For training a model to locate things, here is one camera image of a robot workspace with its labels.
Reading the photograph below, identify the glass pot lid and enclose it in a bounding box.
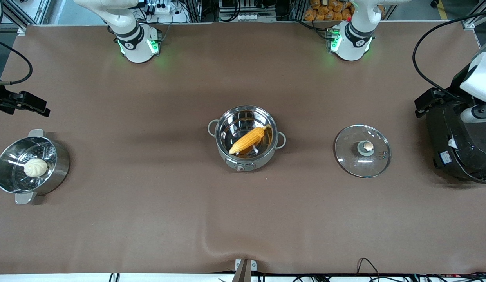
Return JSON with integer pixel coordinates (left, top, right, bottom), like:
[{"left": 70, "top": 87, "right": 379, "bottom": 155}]
[{"left": 334, "top": 124, "right": 392, "bottom": 179}]

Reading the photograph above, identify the yellow corn cob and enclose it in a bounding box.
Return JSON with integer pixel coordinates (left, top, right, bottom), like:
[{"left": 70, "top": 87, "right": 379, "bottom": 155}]
[{"left": 228, "top": 126, "right": 268, "bottom": 155}]

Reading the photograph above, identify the steel steamer pot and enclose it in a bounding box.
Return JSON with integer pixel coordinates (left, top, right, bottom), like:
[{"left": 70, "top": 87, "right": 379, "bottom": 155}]
[{"left": 0, "top": 129, "right": 71, "bottom": 205}]

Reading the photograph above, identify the grey electric cooking pot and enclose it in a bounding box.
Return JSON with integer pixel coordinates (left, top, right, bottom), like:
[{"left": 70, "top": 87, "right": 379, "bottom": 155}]
[{"left": 208, "top": 105, "right": 287, "bottom": 172}]

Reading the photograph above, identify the black rice cooker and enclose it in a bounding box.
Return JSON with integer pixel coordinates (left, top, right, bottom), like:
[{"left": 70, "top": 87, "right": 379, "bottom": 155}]
[{"left": 425, "top": 98, "right": 486, "bottom": 185}]

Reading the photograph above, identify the white steamed bun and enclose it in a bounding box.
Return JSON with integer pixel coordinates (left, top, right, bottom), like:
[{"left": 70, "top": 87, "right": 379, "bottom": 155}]
[{"left": 23, "top": 158, "right": 49, "bottom": 178}]

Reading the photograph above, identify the bag of orange buns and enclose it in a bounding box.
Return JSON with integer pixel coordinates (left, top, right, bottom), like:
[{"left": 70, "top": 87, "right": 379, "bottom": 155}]
[{"left": 304, "top": 0, "right": 353, "bottom": 21}]

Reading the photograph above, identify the brown table mat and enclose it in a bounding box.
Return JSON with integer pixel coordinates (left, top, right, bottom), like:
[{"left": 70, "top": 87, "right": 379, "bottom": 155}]
[{"left": 0, "top": 22, "right": 486, "bottom": 275}]

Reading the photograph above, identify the white power strip with plugs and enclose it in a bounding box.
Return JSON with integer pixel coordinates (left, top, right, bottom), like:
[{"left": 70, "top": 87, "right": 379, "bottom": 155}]
[{"left": 147, "top": 2, "right": 177, "bottom": 14}]

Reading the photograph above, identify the aluminium frame profile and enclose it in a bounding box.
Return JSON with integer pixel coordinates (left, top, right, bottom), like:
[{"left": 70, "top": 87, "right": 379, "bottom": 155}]
[
  {"left": 461, "top": 0, "right": 486, "bottom": 31},
  {"left": 0, "top": 0, "right": 51, "bottom": 36}
]

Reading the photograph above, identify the black looped cable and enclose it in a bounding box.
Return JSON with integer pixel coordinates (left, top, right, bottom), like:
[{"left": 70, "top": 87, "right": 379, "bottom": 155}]
[{"left": 356, "top": 257, "right": 380, "bottom": 277}]

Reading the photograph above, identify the black cable bundle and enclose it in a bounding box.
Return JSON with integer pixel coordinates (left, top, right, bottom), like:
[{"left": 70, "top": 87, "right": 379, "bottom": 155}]
[{"left": 258, "top": 271, "right": 486, "bottom": 282}]

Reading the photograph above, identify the grey metal bracket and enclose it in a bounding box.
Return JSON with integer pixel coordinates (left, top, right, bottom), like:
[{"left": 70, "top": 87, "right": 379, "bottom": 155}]
[{"left": 233, "top": 258, "right": 257, "bottom": 282}]

